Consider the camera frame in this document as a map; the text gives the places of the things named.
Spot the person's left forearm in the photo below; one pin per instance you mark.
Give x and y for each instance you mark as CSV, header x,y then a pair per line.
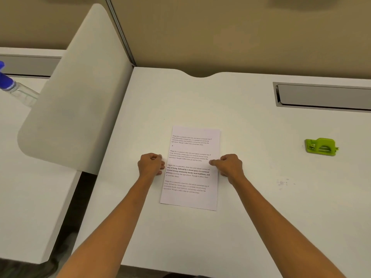
x,y
116,225

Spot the white printed paper sheet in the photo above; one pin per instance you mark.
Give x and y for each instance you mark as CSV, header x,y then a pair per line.
x,y
192,159

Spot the person's left fingers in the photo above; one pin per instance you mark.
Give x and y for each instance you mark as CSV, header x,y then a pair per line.
x,y
160,165

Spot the clear bottle with blue cap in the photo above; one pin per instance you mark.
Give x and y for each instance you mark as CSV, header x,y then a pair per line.
x,y
16,89

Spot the green hole punch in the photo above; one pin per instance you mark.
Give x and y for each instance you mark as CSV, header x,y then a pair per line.
x,y
322,147

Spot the person's right thumb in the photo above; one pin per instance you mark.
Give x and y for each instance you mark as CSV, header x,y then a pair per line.
x,y
215,162

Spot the person's left hand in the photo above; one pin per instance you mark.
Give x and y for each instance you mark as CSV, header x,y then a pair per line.
x,y
147,166

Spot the grey partition frame post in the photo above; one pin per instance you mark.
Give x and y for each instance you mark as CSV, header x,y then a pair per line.
x,y
120,30

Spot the person's right forearm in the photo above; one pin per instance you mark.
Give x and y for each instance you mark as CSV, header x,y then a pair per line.
x,y
278,225

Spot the white desk divider panel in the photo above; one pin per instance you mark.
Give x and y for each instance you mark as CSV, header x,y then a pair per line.
x,y
78,98

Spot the white neighbouring desk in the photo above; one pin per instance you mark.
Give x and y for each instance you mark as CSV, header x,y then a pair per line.
x,y
26,159

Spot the person's right hand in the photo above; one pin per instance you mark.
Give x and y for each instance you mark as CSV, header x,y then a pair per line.
x,y
232,166

